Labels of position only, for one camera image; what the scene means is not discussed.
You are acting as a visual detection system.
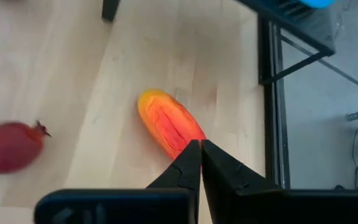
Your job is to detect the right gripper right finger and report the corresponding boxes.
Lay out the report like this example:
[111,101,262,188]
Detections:
[201,139,358,224]

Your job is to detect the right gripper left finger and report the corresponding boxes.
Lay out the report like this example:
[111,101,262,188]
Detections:
[34,139,202,224]

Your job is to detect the orange-red toy mango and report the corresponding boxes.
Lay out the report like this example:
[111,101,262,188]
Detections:
[137,89,207,161]

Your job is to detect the dark red toy pomegranate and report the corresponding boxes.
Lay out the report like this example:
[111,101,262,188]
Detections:
[0,119,52,174]

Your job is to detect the blue collapsible bowl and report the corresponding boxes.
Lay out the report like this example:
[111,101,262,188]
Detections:
[298,0,337,9]

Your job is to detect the black perforated metal platform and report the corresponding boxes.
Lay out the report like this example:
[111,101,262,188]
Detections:
[234,0,337,86]

